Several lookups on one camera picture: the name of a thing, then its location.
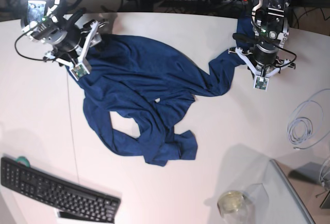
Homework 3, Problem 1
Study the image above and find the black computer keyboard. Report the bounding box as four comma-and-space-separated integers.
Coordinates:
1, 157, 121, 218

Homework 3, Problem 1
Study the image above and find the green tape roll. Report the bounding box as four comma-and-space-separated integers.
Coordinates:
16, 156, 30, 167

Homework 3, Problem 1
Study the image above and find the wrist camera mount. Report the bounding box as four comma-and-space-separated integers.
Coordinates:
42, 20, 108, 81
228, 47, 296, 91

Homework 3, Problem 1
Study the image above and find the clear tape roll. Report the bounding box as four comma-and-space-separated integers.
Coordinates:
217, 190, 246, 217

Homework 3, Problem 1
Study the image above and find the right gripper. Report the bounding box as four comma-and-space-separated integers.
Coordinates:
48, 7, 102, 53

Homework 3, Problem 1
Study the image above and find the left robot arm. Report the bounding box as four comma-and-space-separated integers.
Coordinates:
233, 0, 297, 77

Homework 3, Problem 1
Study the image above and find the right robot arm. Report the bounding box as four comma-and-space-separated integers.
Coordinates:
21, 0, 107, 66

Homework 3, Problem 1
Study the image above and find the light blue coiled cable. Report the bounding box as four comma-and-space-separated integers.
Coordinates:
287, 88, 330, 150

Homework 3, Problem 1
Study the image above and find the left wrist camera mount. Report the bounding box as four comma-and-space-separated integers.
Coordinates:
228, 47, 296, 91

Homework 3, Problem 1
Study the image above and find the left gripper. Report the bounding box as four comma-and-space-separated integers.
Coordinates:
233, 33, 278, 72

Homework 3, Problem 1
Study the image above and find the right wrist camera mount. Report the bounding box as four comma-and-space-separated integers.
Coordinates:
42, 20, 108, 81

